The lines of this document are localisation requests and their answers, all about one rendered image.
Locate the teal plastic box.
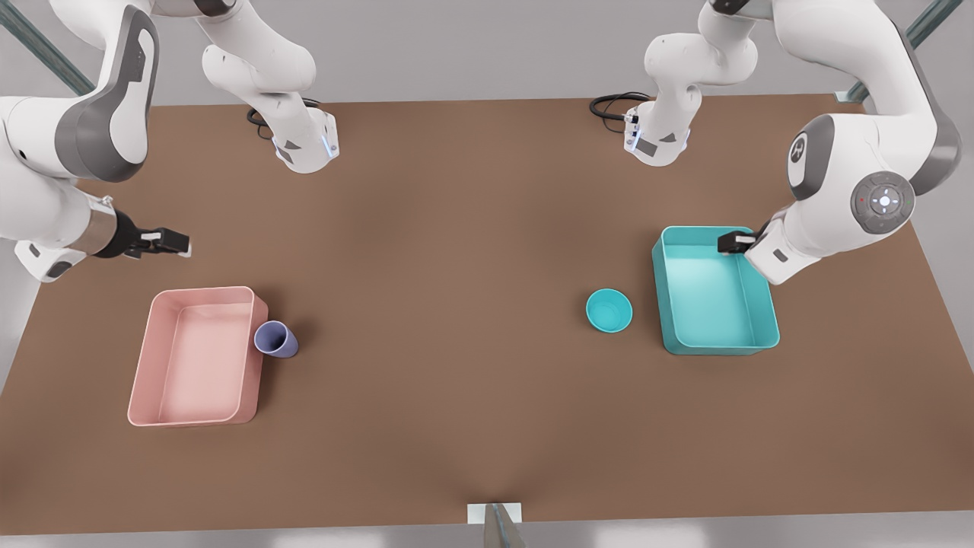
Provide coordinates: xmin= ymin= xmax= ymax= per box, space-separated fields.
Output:
xmin=652 ymin=225 xmax=781 ymax=357

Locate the pink plastic box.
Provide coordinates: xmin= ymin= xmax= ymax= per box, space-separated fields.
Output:
xmin=127 ymin=286 xmax=269 ymax=428

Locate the teal bowl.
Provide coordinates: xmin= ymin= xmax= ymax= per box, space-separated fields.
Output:
xmin=585 ymin=288 xmax=634 ymax=334

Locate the lavender cup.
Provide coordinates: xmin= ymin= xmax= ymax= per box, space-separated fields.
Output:
xmin=253 ymin=320 xmax=300 ymax=359

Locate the black cable loop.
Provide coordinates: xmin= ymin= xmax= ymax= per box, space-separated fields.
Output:
xmin=246 ymin=97 xmax=323 ymax=141
xmin=589 ymin=92 xmax=654 ymax=135

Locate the silver frame post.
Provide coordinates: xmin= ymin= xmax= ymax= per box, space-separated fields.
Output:
xmin=466 ymin=502 xmax=524 ymax=548
xmin=0 ymin=2 xmax=96 ymax=97
xmin=835 ymin=0 xmax=964 ymax=105

